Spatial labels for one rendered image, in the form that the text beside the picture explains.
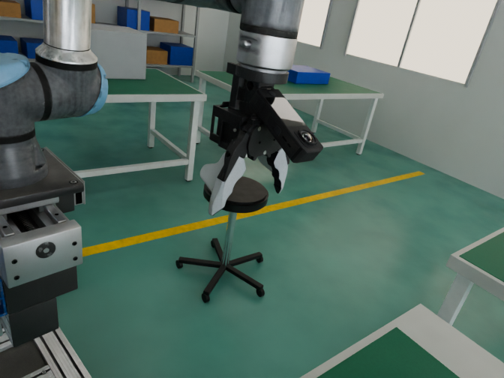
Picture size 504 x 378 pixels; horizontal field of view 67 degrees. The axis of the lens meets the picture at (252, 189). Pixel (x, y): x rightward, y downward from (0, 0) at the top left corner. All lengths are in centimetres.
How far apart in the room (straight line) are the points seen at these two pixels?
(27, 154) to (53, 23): 25
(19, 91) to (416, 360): 101
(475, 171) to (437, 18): 176
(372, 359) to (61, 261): 70
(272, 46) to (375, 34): 506
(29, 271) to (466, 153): 455
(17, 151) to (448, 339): 108
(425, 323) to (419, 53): 428
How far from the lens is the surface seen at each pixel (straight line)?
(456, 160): 495
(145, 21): 664
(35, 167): 89
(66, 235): 81
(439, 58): 504
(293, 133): 48
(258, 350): 193
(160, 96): 286
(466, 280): 158
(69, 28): 86
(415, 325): 114
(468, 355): 114
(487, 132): 480
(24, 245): 79
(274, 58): 50
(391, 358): 101
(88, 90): 90
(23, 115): 85
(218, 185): 52
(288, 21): 50
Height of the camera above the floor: 143
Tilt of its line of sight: 26 degrees down
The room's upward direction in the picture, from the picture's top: 10 degrees clockwise
